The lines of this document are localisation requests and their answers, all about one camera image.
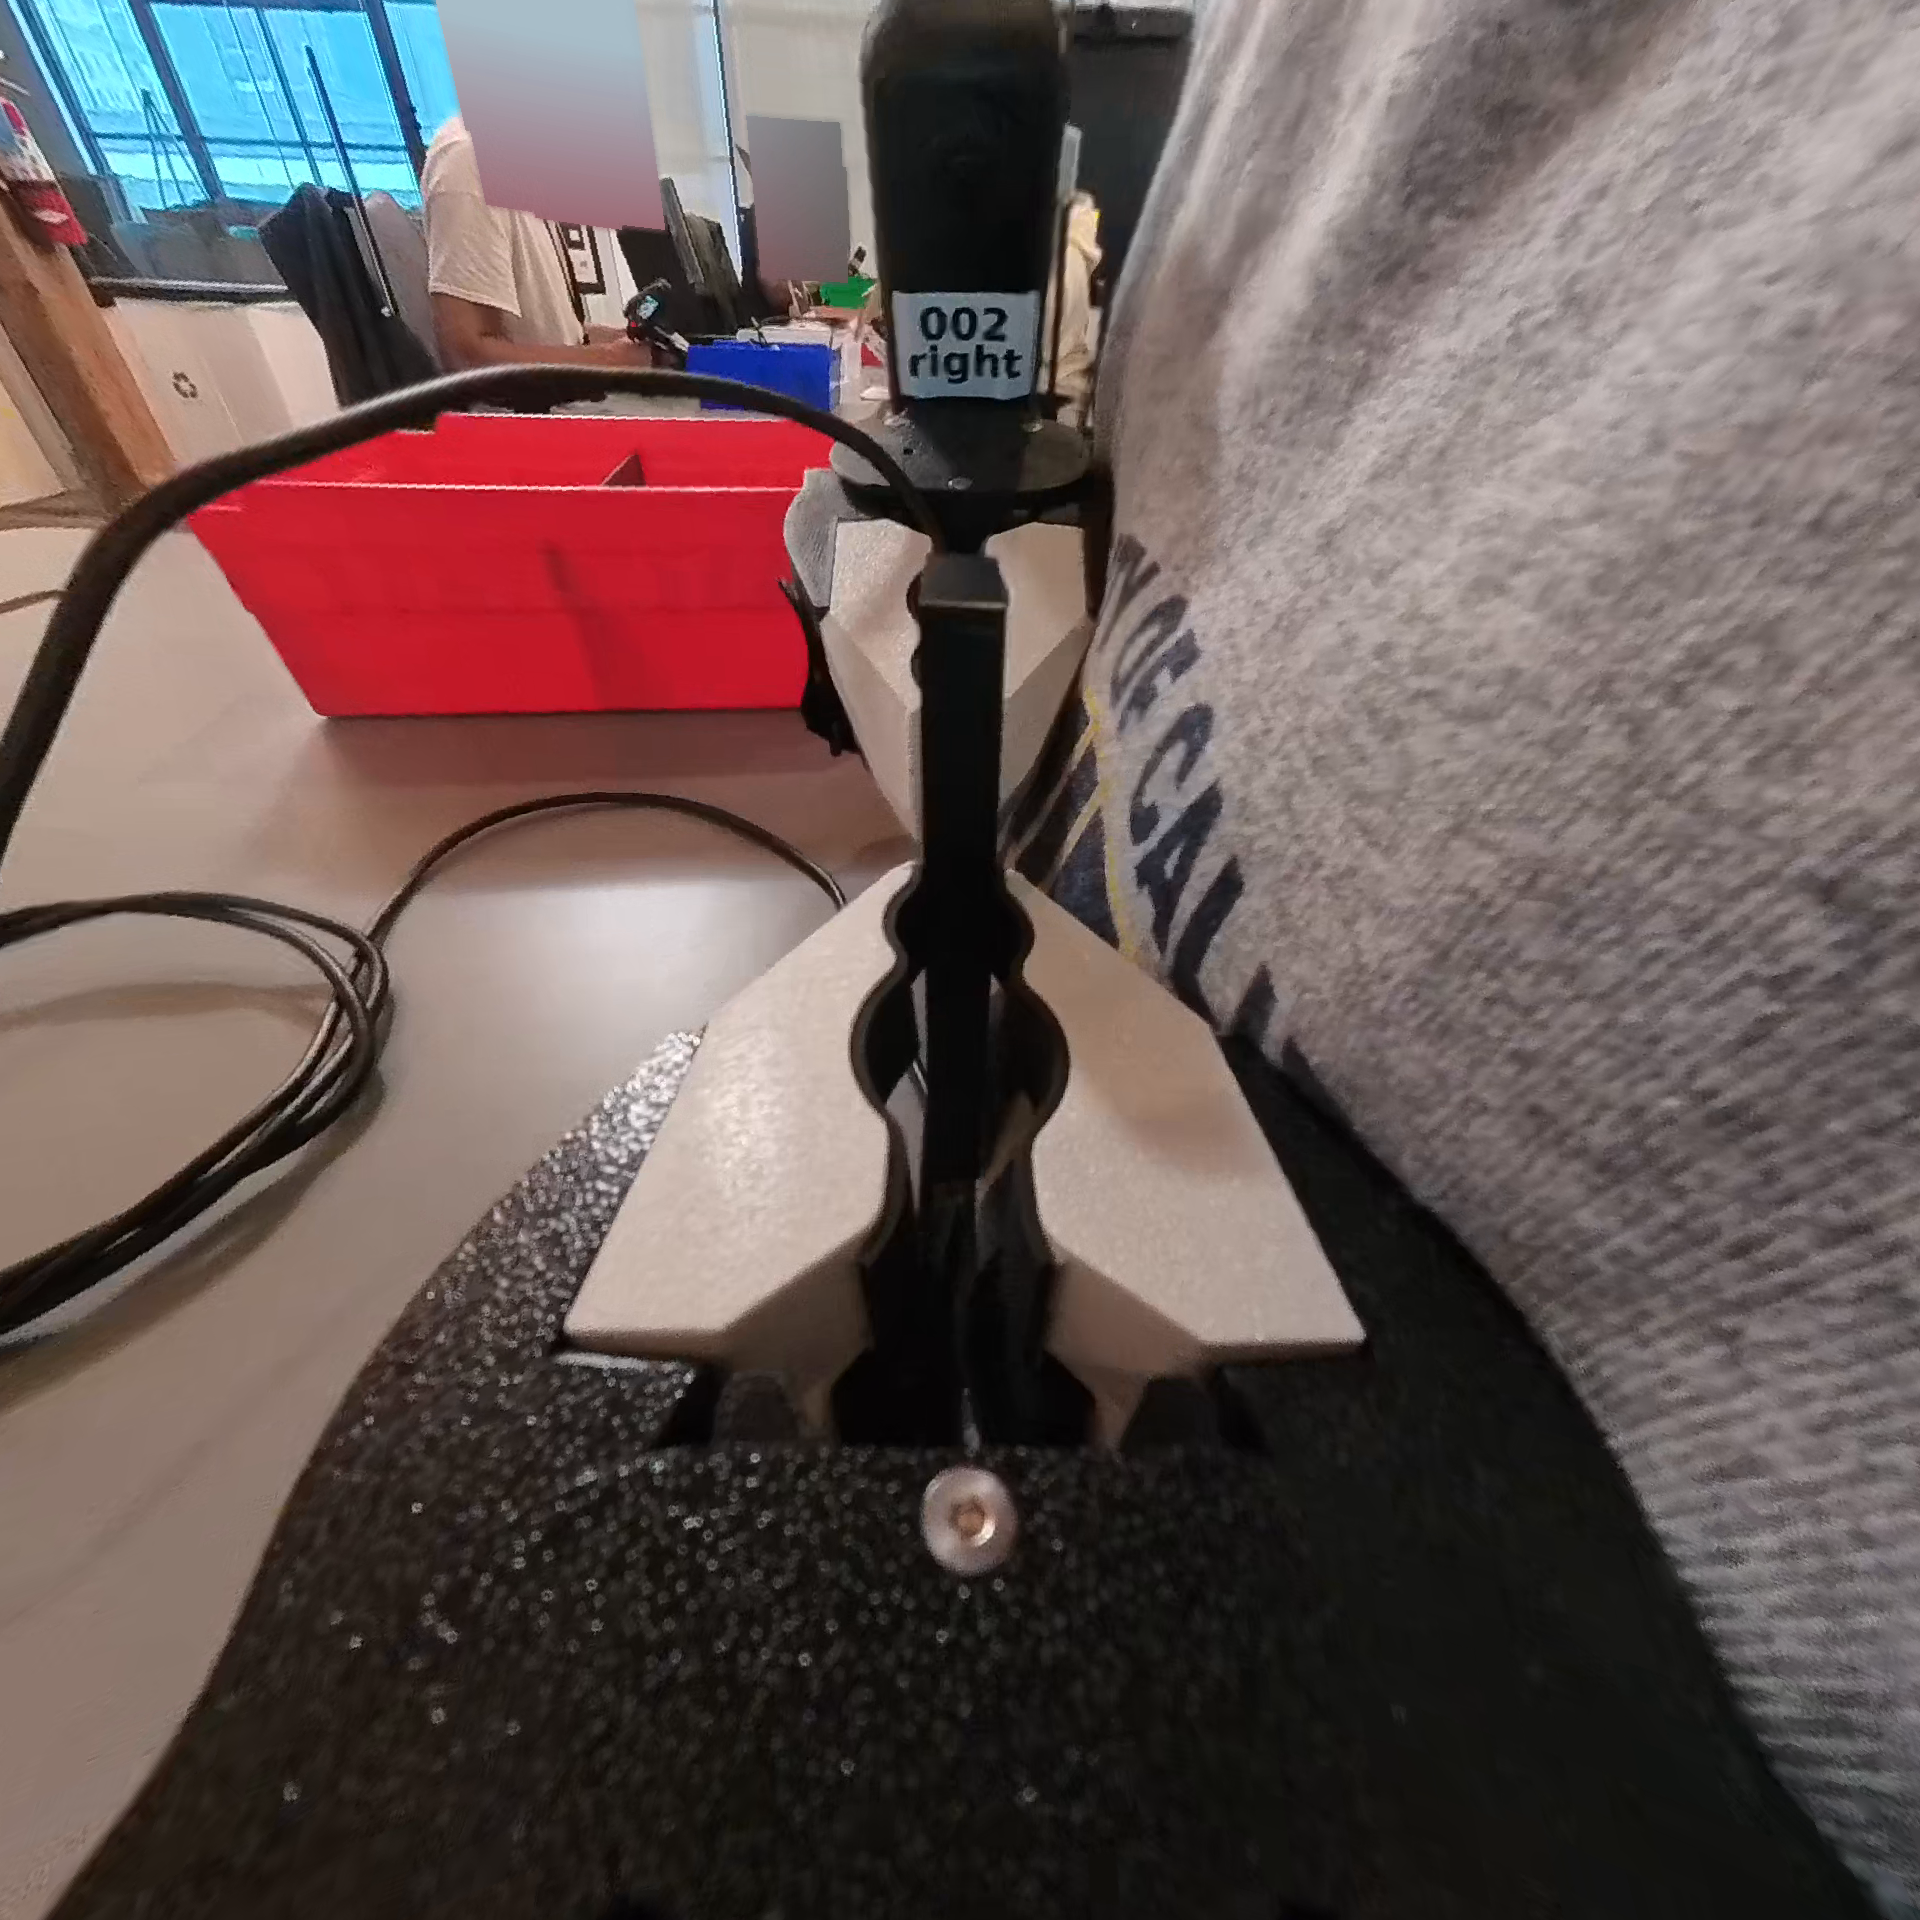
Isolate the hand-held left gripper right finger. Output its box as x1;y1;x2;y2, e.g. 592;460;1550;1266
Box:
997;877;1374;1450

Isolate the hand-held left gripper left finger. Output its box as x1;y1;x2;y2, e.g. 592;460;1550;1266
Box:
565;866;945;1450

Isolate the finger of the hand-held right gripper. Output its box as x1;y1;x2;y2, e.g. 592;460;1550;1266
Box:
997;522;1097;822
815;514;933;841

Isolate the black usb hub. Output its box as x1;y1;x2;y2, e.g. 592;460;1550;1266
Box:
912;550;1010;1203

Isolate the black cable with usb plug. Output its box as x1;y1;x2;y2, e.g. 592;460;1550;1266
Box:
367;790;847;963

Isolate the red plastic bin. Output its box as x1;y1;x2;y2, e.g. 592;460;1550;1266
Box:
187;408;841;720

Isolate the grey printed sweatshirt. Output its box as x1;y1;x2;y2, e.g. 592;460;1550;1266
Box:
997;0;1920;1892

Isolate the dark hanging jacket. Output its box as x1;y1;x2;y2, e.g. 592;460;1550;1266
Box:
255;181;443;408

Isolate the paned window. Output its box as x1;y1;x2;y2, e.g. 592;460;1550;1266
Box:
29;0;465;288

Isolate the fire extinguisher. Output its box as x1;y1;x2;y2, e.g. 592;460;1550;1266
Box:
0;89;89;250

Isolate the wooden post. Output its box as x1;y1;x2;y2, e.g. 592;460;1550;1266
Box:
0;194;174;513

